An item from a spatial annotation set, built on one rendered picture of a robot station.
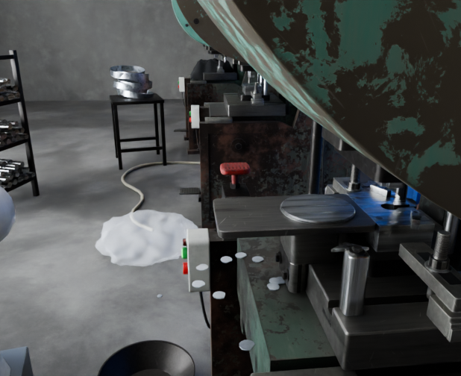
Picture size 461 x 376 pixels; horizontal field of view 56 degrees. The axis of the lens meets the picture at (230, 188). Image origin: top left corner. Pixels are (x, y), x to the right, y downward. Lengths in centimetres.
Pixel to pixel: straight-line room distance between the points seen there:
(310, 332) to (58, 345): 123
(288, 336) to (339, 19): 54
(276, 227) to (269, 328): 15
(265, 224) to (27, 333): 134
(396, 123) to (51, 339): 168
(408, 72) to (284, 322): 54
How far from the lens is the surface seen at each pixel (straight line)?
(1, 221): 78
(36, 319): 193
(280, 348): 65
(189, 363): 151
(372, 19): 21
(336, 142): 69
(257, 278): 80
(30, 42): 763
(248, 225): 68
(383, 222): 73
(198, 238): 98
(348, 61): 20
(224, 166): 103
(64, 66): 752
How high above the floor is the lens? 107
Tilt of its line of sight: 20 degrees down
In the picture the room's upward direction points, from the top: straight up
